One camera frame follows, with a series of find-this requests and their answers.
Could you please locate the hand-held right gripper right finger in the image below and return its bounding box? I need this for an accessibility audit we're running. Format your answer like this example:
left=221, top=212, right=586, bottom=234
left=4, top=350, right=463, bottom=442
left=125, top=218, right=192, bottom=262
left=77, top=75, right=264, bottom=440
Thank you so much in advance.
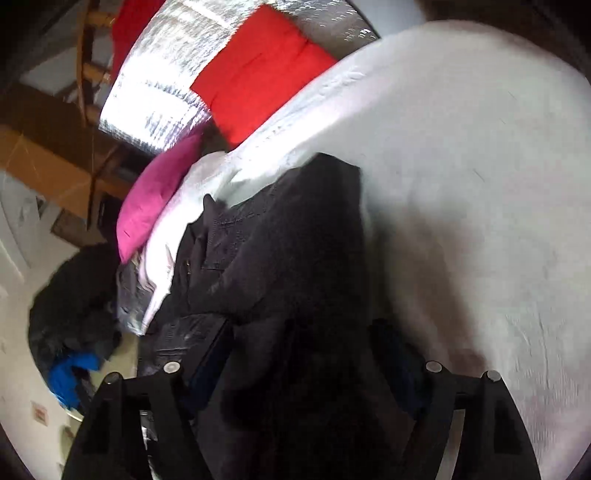
left=369, top=318, right=542, bottom=480

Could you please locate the pink pillow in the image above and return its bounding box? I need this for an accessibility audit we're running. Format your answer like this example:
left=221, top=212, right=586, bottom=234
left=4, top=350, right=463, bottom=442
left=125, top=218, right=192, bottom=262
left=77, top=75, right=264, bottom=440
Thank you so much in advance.
left=116, top=131, right=206, bottom=264

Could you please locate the white bed blanket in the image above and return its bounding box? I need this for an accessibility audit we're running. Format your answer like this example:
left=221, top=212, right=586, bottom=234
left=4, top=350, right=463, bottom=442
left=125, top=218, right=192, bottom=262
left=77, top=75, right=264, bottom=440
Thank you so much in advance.
left=139, top=18, right=591, bottom=480

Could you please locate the red pillow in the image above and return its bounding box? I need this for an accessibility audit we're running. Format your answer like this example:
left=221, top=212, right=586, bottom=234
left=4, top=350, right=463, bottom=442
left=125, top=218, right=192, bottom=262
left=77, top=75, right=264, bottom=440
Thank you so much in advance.
left=190, top=4, right=339, bottom=151

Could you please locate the pile of dark clothes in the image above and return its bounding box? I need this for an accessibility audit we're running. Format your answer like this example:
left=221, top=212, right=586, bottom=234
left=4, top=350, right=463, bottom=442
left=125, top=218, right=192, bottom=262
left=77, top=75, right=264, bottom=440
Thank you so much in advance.
left=28, top=242, right=123, bottom=412

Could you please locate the silver foil insulation panel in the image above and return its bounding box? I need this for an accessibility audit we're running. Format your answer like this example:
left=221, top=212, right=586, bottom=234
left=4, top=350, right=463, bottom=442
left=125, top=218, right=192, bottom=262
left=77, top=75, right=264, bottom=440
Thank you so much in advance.
left=98, top=0, right=380, bottom=156

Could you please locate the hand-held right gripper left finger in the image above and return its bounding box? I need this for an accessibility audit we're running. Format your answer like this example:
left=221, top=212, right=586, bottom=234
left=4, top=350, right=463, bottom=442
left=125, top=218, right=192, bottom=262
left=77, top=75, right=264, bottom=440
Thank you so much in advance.
left=62, top=320, right=232, bottom=480

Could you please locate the black jacket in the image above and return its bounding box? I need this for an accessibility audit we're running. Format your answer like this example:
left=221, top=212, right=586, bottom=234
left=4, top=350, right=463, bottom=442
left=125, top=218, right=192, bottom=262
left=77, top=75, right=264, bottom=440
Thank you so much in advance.
left=137, top=152, right=419, bottom=480

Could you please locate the red cloth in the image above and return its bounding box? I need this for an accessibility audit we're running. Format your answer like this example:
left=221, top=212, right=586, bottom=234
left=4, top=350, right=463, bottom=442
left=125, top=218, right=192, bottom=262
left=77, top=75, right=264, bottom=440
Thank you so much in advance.
left=111, top=0, right=168, bottom=80

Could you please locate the cardboard box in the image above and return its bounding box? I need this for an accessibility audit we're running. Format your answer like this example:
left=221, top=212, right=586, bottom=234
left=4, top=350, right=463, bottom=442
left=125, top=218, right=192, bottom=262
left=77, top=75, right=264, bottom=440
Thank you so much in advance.
left=0, top=124, right=136, bottom=219

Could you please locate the blue cloth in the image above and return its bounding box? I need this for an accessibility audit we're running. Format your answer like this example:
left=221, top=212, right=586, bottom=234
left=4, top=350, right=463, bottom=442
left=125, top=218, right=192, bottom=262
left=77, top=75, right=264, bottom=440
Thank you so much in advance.
left=48, top=353, right=103, bottom=409

